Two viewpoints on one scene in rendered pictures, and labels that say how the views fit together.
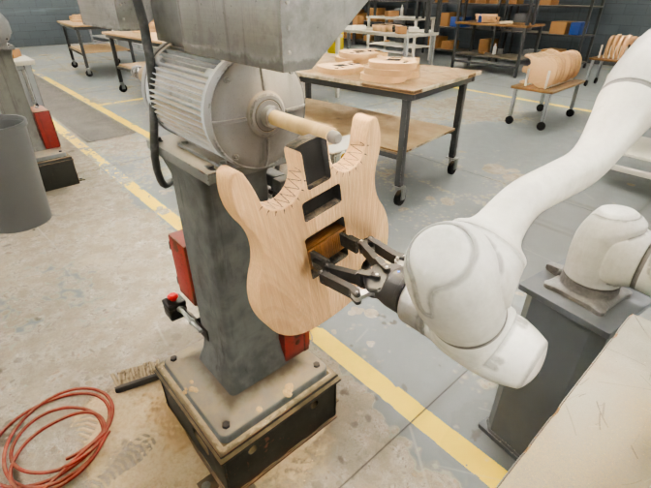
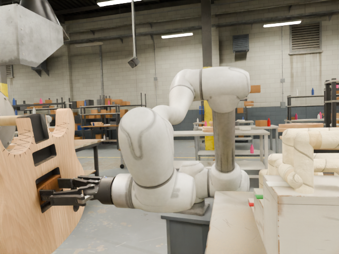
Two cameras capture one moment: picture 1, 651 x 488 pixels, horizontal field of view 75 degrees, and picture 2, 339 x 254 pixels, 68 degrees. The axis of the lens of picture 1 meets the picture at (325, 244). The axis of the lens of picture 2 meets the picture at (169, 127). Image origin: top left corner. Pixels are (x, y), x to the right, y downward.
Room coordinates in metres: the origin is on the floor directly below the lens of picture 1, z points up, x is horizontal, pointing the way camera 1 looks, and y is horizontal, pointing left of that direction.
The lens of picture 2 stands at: (-0.08, 0.12, 1.25)
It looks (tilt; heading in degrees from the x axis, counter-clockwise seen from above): 3 degrees down; 325
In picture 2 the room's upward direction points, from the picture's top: 2 degrees counter-clockwise
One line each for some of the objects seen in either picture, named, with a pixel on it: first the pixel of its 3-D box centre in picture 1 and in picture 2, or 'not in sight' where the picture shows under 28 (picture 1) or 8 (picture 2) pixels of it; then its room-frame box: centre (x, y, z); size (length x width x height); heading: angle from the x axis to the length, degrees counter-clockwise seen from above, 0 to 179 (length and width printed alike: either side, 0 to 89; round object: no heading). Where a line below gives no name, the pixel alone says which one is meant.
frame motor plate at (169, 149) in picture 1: (215, 148); not in sight; (1.13, 0.30, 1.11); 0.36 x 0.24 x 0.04; 42
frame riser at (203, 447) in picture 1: (248, 392); not in sight; (1.13, 0.30, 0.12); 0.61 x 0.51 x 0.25; 132
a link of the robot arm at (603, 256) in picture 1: (608, 244); (192, 180); (1.03, -0.80, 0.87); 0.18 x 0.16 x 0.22; 42
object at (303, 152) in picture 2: not in sight; (303, 166); (0.16, -0.34, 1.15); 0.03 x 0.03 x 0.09
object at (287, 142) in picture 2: not in sight; (290, 157); (0.21, -0.40, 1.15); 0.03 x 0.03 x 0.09
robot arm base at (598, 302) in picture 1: (582, 280); (187, 203); (1.05, -0.78, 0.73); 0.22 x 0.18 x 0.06; 34
